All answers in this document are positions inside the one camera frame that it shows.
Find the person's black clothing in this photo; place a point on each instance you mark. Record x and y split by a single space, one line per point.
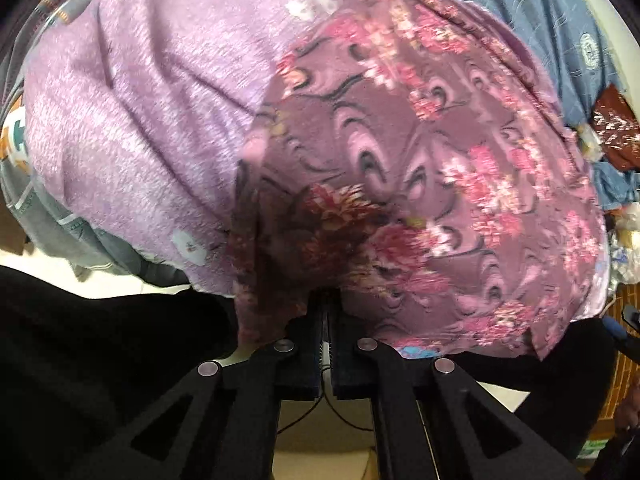
100 385

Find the blue plaid bed sheet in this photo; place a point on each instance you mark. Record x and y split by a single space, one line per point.
525 10

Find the white plastic bag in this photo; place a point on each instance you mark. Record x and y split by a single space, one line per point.
625 255

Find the grey printed blanket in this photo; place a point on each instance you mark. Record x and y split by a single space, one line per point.
50 230

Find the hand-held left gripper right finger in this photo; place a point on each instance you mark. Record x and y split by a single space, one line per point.
345 365

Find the mauve floral small garment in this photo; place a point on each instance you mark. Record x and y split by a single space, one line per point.
400 160

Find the brown patterned packet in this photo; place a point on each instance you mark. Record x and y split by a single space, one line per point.
617 125

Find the lilac flower-print garment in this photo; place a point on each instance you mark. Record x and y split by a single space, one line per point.
150 110

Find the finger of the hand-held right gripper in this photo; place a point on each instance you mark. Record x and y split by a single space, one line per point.
614 329
631 314

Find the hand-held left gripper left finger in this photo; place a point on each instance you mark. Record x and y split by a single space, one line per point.
307 360

